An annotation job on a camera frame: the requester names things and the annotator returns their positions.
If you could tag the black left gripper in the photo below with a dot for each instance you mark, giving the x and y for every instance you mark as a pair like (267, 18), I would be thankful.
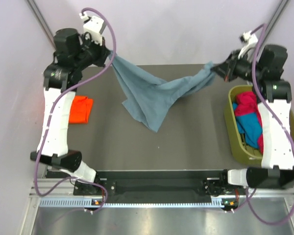
(101, 50)

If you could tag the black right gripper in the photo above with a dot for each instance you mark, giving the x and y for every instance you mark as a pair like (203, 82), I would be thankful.
(226, 69)

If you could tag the light blue t shirt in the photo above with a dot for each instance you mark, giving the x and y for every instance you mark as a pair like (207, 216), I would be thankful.
(149, 98)

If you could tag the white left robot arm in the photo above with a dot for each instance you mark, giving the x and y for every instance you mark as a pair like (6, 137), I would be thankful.
(59, 92)

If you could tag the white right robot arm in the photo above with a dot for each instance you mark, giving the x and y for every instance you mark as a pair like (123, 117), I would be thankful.
(274, 98)

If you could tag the red t shirt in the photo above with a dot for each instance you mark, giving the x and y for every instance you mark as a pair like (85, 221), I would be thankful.
(249, 98)

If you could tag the folded orange t shirt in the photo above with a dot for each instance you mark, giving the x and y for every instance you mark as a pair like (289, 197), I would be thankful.
(80, 110)

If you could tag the bright blue t shirt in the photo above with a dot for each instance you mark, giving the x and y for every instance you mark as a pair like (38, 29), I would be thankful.
(248, 124)

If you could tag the olive green plastic bin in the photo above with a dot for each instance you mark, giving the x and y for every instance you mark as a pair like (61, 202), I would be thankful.
(242, 152)

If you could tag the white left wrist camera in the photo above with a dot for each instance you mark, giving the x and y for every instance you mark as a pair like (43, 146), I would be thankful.
(93, 27)

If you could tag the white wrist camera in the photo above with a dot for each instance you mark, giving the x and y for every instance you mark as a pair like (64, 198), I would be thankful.
(93, 27)
(249, 40)

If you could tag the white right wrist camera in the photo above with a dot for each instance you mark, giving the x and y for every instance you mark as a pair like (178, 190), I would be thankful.
(249, 40)

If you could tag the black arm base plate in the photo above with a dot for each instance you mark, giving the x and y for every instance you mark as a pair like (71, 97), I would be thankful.
(212, 187)

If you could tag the slotted grey cable duct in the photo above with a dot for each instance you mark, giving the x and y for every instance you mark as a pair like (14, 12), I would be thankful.
(95, 203)

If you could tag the aluminium frame rail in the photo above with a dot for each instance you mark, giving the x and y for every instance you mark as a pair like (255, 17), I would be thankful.
(67, 187)

